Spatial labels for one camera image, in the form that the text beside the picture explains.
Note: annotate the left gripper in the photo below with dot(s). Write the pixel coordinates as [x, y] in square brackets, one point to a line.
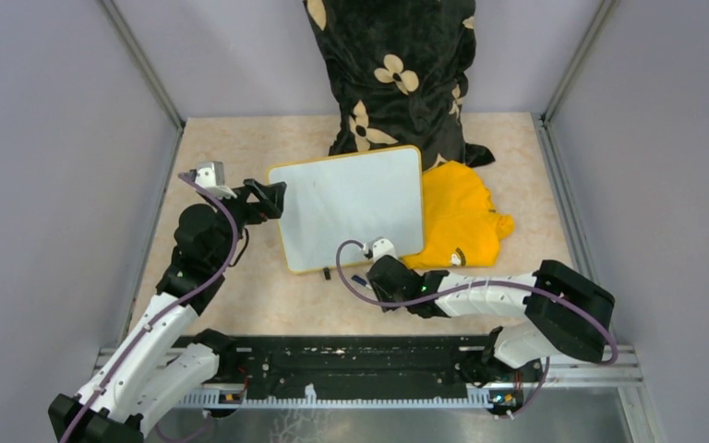
[269, 203]

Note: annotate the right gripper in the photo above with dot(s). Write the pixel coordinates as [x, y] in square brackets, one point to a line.
[378, 291]

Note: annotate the white marker pen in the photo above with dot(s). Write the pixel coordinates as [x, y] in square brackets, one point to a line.
[359, 280]

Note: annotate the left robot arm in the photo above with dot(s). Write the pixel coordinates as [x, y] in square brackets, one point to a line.
[131, 393]

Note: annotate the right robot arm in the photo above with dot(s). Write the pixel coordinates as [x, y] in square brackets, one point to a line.
[555, 310]

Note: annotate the yellow-framed whiteboard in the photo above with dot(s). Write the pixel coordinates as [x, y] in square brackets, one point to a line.
[360, 196]

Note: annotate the yellow t-shirt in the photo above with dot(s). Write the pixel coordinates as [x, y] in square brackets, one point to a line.
[462, 227]

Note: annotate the black floral blanket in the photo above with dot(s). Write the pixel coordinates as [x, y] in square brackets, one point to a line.
[397, 70]

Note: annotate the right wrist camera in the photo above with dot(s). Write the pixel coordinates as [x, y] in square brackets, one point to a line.
[378, 248]

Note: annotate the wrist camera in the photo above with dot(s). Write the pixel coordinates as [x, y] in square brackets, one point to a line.
[210, 176]
[378, 248]

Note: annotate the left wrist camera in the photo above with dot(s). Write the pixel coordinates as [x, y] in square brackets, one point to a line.
[210, 176]

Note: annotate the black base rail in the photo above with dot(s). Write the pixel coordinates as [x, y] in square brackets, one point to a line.
[380, 370]

